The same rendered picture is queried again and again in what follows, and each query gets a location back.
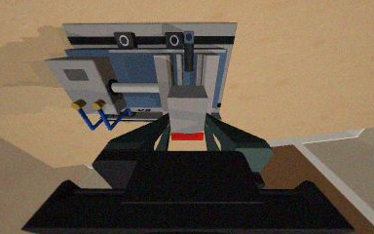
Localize grey flat bar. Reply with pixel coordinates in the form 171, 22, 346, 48
196, 53, 203, 86
176, 53, 183, 86

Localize grey block with red end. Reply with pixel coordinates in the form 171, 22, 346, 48
167, 86, 208, 140

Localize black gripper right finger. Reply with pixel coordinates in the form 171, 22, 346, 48
205, 113, 274, 173

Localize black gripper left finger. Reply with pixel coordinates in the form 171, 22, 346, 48
103, 113, 170, 151

